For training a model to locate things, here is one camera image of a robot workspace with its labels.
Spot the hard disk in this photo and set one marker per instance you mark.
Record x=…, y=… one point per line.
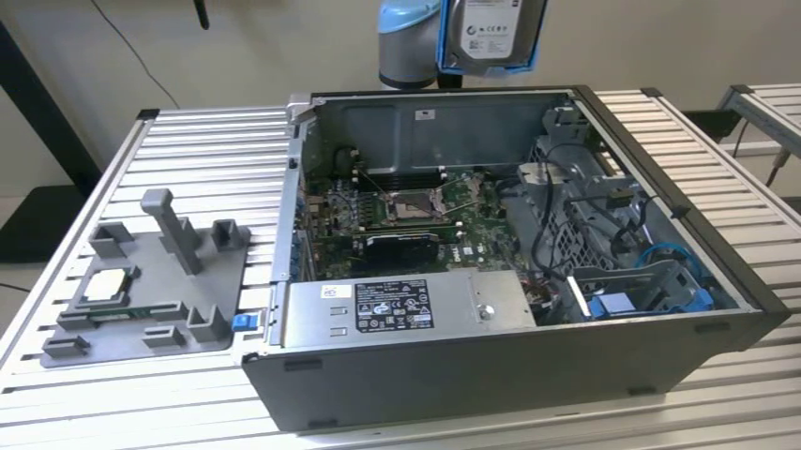
x=494, y=33

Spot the grey metal disk bay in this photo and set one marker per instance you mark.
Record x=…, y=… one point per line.
x=651, y=281

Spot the expansion slot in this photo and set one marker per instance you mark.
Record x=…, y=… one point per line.
x=413, y=229

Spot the CPU socket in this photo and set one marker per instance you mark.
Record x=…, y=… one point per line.
x=410, y=206

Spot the black graphics card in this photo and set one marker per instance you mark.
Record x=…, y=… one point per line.
x=397, y=253

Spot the black RAM slot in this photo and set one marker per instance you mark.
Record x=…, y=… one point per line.
x=401, y=177

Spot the green motherboard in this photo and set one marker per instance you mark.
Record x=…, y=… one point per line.
x=478, y=225

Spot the silver power supply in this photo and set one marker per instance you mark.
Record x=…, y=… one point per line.
x=313, y=319

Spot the blue case latch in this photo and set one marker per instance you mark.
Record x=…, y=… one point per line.
x=245, y=322

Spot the dark grey PC case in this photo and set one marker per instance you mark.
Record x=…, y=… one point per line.
x=476, y=375

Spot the grey parts rack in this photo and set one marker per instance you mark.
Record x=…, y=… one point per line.
x=163, y=290

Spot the silver CPU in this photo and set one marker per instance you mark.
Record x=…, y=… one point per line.
x=107, y=285

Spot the black box behind table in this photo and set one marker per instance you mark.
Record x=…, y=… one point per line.
x=711, y=124

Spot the black antenna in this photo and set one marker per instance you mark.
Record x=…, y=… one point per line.
x=201, y=14

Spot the black floor mat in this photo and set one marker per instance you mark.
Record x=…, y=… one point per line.
x=38, y=225

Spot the metal slat side table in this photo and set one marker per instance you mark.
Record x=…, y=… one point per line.
x=773, y=112

